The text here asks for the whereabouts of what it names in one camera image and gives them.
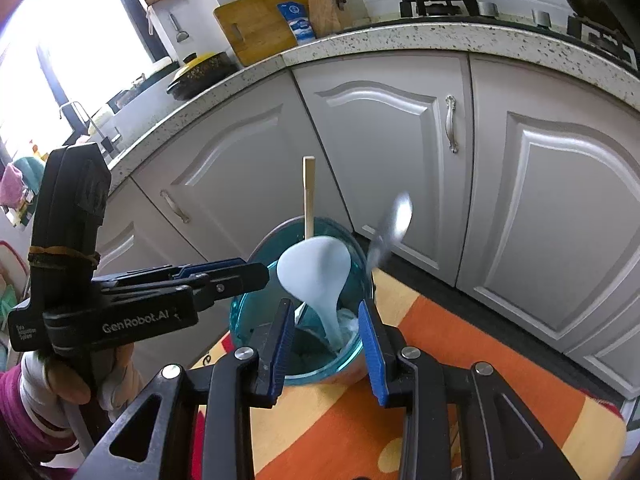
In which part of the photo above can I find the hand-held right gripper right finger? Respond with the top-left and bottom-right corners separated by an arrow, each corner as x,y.
357,299 -> 608,480

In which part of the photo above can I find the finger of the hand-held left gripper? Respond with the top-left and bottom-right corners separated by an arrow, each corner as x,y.
100,261 -> 271,313
92,256 -> 248,288

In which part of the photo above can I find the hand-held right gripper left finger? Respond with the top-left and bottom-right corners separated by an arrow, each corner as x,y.
77,297 -> 296,480

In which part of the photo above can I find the teal glass cup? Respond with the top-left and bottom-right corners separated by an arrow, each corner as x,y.
229,217 -> 376,386

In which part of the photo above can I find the white plastic ladle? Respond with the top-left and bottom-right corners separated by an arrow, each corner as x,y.
277,236 -> 353,356

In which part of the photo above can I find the wooden spatula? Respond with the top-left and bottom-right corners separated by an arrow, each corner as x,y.
302,156 -> 317,241

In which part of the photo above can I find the metal spoon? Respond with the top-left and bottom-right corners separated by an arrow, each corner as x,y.
366,191 -> 414,281

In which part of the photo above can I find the person's left forearm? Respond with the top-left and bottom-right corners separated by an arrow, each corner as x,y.
0,365 -> 81,470

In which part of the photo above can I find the person's left hand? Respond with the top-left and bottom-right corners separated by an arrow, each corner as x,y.
20,342 -> 151,441

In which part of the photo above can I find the teal cloth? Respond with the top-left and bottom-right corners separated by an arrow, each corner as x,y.
12,155 -> 46,196

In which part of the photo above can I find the pink cloth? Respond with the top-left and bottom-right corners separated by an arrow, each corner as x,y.
0,162 -> 26,206

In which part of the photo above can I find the white cabinet door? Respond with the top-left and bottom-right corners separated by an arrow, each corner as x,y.
292,52 -> 473,288
457,55 -> 640,396
92,175 -> 166,281
127,71 -> 353,266

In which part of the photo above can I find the steel kitchen faucet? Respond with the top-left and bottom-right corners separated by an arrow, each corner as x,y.
60,101 -> 123,156

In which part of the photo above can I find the orange yellow felt mat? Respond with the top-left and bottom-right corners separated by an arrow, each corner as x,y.
192,270 -> 628,480

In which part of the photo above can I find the kitchen window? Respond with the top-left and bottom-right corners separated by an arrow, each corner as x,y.
0,0 -> 166,171

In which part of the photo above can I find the black pot yellow lid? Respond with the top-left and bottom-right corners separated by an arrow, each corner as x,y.
166,51 -> 240,101

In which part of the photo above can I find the metal peeler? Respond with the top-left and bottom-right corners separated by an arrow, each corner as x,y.
168,12 -> 190,43

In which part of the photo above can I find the wooden cutting board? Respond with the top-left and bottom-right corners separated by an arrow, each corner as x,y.
214,0 -> 311,68

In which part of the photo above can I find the speckled stone countertop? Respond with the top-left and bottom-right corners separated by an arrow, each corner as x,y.
65,10 -> 640,186

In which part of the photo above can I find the blue white packet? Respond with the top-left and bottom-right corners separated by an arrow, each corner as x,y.
277,1 -> 317,45

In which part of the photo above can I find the black gas stove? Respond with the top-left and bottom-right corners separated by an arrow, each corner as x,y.
360,0 -> 640,71

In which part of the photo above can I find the silver cabinet handle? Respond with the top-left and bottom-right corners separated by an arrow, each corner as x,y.
160,190 -> 191,224
444,94 -> 458,154

